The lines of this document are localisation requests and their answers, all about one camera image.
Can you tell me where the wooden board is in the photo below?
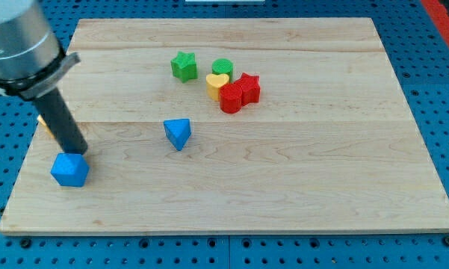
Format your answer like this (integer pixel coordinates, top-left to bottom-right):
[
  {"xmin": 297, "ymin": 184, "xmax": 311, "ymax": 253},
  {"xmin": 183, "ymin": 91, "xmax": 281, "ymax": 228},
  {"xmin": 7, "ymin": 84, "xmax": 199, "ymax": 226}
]
[{"xmin": 0, "ymin": 17, "xmax": 449, "ymax": 236}]

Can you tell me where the yellow hexagon block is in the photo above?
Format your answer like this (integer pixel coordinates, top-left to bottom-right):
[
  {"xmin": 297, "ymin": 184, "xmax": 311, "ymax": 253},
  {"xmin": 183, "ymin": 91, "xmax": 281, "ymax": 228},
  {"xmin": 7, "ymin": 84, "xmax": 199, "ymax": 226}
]
[{"xmin": 37, "ymin": 114, "xmax": 55, "ymax": 139}]

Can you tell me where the red strip at right edge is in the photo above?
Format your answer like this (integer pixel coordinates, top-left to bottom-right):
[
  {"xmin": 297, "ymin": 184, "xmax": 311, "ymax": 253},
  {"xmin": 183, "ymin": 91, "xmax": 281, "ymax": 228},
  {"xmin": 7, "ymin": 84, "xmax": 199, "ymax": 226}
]
[{"xmin": 421, "ymin": 0, "xmax": 449, "ymax": 47}]

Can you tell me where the green star block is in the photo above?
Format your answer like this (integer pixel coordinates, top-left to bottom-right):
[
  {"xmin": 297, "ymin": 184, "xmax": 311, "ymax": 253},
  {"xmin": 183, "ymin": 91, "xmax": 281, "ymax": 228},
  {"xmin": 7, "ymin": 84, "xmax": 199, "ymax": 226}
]
[{"xmin": 170, "ymin": 51, "xmax": 198, "ymax": 83}]

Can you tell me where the green cylinder block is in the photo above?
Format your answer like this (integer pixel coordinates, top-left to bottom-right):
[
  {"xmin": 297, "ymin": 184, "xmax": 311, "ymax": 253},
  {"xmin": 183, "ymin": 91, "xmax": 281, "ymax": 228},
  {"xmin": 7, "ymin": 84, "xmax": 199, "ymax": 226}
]
[{"xmin": 211, "ymin": 58, "xmax": 234, "ymax": 81}]

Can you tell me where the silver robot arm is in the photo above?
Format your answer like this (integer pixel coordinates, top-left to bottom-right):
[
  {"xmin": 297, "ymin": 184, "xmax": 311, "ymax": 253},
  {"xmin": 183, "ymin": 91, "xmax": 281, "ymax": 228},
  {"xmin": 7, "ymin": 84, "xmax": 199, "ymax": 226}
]
[{"xmin": 0, "ymin": 0, "xmax": 87, "ymax": 155}]

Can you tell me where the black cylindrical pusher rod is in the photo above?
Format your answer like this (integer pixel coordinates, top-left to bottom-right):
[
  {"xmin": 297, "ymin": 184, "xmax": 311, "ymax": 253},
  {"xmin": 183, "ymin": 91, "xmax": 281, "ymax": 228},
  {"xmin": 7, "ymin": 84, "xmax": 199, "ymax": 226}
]
[{"xmin": 32, "ymin": 87, "xmax": 87, "ymax": 155}]

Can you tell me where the red cylinder block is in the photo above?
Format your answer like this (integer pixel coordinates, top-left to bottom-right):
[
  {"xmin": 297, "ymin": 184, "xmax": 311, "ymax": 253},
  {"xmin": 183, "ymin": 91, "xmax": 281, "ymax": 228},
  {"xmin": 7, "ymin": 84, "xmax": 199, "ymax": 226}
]
[{"xmin": 220, "ymin": 84, "xmax": 243, "ymax": 114}]

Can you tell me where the yellow heart block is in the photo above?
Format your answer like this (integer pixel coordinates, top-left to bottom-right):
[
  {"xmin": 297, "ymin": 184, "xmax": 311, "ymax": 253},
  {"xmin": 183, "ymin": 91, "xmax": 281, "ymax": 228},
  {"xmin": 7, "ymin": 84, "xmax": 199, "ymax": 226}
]
[{"xmin": 205, "ymin": 74, "xmax": 229, "ymax": 102}]

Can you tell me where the red star block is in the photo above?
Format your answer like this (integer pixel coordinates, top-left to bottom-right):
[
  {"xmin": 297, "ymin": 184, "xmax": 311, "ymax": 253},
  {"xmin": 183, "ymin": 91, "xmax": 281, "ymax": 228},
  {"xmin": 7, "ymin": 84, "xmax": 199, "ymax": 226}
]
[{"xmin": 235, "ymin": 72, "xmax": 261, "ymax": 106}]

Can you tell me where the blue triangle block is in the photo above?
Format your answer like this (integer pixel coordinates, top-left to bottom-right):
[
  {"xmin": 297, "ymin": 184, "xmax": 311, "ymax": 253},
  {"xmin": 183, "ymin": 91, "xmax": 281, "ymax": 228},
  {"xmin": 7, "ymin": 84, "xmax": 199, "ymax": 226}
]
[{"xmin": 164, "ymin": 118, "xmax": 191, "ymax": 151}]

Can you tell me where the blue cube block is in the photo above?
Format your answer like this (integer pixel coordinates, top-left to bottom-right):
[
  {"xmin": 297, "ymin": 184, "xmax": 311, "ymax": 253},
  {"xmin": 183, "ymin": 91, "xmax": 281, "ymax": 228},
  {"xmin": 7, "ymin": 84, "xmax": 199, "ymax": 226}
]
[{"xmin": 50, "ymin": 152, "xmax": 90, "ymax": 188}]

